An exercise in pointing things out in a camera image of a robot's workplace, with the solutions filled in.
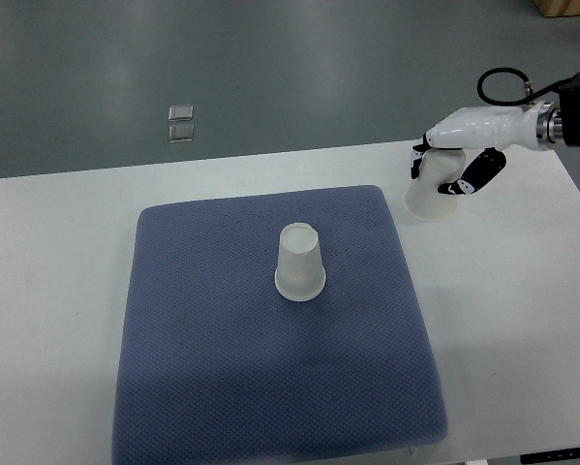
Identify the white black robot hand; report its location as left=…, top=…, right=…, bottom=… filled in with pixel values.
left=410, top=101, right=561, bottom=196

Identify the white paper cup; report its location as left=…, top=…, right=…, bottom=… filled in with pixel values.
left=403, top=149, right=466, bottom=222
left=274, top=223, right=326, bottom=302

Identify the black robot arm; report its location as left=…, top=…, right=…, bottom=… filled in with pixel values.
left=410, top=67, right=580, bottom=196

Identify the wooden box corner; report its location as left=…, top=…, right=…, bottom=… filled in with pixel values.
left=533, top=0, right=580, bottom=17

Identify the white paper cup on mat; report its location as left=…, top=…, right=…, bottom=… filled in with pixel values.
left=274, top=223, right=326, bottom=302

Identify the upper metal floor plate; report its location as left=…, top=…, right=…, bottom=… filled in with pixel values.
left=168, top=104, right=194, bottom=121

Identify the blue quilted cushion mat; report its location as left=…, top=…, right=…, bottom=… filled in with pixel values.
left=112, top=185, right=447, bottom=464

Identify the black table edge strip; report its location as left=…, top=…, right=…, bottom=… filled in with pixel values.
left=520, top=448, right=580, bottom=464

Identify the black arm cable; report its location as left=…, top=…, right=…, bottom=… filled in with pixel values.
left=477, top=67, right=569, bottom=107

